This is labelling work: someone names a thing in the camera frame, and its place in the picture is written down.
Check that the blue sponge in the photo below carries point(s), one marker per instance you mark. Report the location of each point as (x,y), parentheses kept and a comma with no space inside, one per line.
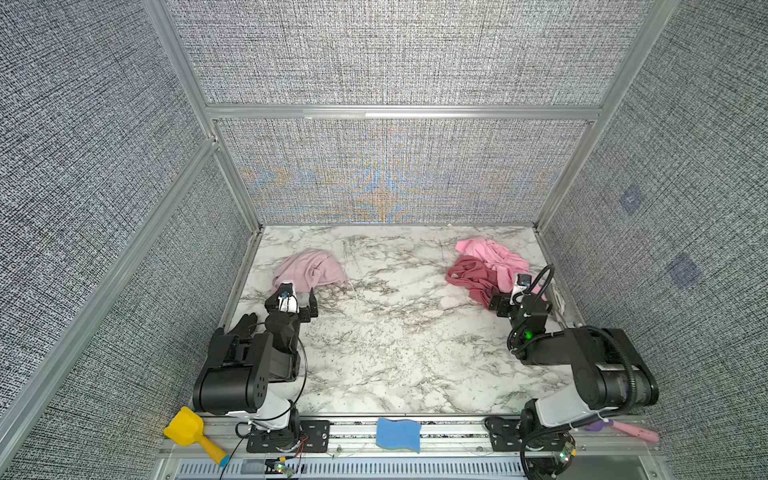
(398,435)

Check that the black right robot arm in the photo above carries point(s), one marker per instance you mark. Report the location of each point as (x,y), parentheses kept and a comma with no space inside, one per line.
(609,377)

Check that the dark magenta cloth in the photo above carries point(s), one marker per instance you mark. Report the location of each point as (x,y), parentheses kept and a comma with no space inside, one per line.
(482,278)

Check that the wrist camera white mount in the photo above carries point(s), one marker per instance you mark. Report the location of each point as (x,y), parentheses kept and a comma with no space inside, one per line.
(521,285)
(287,301)

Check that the pale mauve cloth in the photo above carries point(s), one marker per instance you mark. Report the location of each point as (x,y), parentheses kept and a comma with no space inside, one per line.
(309,269)

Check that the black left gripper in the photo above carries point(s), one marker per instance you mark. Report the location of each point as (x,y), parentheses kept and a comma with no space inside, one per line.
(305,313)

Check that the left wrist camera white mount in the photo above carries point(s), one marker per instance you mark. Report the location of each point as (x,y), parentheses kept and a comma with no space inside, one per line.
(287,301)

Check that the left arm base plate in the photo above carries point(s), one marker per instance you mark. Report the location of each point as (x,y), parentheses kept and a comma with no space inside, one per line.
(294,437)

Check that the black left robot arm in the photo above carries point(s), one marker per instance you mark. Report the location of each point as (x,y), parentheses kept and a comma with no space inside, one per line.
(244,362)

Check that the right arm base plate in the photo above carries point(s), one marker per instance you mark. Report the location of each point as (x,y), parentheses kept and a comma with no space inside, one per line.
(516,433)

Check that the aluminium front rail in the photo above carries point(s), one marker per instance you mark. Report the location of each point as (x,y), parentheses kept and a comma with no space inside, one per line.
(431,446)

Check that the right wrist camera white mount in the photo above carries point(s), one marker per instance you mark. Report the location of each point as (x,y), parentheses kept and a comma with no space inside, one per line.
(521,285)

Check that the yellow toy scoop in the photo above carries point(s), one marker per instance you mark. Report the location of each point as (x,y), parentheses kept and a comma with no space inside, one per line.
(187,428)

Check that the purple pink handled tool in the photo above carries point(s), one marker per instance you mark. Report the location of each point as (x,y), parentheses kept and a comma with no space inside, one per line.
(626,429)

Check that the bright pink cloth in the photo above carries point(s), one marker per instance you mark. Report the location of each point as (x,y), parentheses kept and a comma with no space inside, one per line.
(505,263)

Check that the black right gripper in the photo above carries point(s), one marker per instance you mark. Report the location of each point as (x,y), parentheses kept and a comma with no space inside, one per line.
(504,304)

